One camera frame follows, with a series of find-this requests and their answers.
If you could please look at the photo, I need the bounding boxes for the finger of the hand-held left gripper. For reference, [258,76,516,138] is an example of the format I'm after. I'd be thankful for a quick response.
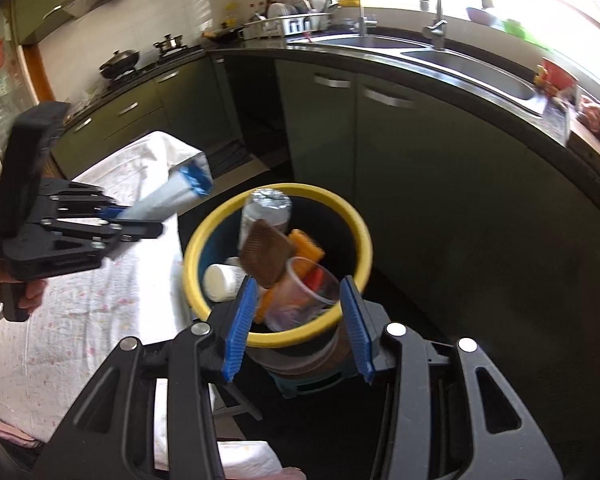
[2,220,164,281]
[40,182,123,223]

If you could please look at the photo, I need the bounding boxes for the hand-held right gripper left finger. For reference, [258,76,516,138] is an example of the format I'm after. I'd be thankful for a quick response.
[32,276,258,480]

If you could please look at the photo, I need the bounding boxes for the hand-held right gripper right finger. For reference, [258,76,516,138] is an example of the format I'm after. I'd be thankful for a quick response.
[339,275,566,480]

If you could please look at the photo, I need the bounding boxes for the silver toothpaste tube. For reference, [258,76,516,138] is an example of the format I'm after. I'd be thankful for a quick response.
[115,152,215,222]

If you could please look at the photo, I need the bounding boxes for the white supplement bottle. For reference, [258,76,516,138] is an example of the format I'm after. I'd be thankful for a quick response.
[203,262,246,302]

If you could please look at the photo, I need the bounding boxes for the clear plastic cup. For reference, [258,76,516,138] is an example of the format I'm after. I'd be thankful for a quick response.
[265,256,341,333]

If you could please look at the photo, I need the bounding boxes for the brown ridged lid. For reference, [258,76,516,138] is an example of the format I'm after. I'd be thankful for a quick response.
[240,220,297,288]

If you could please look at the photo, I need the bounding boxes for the orange scrubbing sponge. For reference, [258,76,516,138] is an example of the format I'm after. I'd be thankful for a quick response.
[287,229,326,263]

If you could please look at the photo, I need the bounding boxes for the clear plastic water bottle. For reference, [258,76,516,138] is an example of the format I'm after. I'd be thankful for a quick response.
[239,187,293,251]

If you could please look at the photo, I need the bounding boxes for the yellow-rimmed dark bin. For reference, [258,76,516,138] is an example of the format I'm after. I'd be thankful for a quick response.
[182,183,373,386]

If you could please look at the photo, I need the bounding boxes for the person's left hand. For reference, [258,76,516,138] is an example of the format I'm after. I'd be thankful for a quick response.
[0,279,49,312]

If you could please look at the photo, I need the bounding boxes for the teal plastic stool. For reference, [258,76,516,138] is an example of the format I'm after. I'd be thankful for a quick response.
[272,367,358,401]

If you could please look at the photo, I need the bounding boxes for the white dotted tablecloth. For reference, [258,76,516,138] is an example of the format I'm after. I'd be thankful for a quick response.
[0,130,216,441]

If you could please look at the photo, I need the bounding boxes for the dark floor mat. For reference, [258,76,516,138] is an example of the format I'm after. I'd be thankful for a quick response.
[207,140,253,176]

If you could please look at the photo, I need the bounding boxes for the white folded cloth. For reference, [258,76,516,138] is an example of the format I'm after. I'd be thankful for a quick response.
[217,440,287,480]

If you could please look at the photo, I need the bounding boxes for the black wok with lid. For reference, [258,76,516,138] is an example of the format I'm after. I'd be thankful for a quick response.
[99,49,141,80]

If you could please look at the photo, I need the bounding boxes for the green upper cabinets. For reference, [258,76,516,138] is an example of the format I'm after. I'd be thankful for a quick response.
[10,0,81,43]

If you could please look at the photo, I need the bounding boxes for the black gas stove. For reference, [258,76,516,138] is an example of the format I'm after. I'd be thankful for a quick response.
[100,45,206,81]

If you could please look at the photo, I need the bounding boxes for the small steel pot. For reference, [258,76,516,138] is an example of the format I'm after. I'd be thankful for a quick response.
[154,34,186,56]

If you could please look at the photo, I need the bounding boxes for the green base cabinets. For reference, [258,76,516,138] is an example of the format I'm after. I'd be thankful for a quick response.
[50,50,600,341]

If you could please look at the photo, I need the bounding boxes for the black frying pan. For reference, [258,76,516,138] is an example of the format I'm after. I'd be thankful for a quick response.
[202,25,246,43]

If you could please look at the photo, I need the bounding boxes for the white dish rack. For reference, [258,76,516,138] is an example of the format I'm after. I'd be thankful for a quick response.
[244,2,333,38]

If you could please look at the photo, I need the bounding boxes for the black kitchen countertop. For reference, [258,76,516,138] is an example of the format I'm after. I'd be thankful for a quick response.
[200,35,600,186]

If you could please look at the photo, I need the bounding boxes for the steel kitchen sink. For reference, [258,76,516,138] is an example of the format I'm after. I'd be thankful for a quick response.
[287,35,546,111]

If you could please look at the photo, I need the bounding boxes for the small chrome faucet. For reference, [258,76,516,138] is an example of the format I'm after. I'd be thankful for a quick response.
[357,2,379,37]

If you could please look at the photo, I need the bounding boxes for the tall chrome faucet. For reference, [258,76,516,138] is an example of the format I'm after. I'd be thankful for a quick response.
[422,0,486,51]

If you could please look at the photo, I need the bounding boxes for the red bowl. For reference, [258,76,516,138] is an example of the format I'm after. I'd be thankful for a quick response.
[535,57,578,96]

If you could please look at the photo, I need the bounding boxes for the green plastic item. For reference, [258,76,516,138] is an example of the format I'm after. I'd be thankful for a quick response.
[502,19,536,43]

